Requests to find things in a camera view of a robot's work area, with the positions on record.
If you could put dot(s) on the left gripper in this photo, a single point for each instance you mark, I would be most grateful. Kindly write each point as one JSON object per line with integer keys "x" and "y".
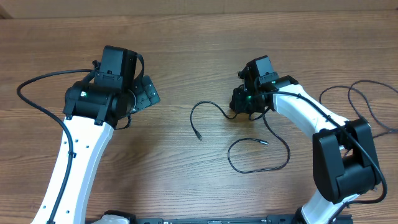
{"x": 145, "y": 99}

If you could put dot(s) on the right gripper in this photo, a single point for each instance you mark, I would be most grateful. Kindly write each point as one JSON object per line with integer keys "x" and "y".
{"x": 237, "y": 105}

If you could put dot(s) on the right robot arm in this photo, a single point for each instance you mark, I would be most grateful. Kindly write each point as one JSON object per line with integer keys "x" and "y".
{"x": 345, "y": 163}

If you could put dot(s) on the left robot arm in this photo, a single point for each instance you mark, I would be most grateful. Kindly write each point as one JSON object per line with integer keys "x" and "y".
{"x": 111, "y": 91}

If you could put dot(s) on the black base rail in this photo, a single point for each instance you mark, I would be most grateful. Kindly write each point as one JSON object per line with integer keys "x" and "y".
{"x": 114, "y": 216}

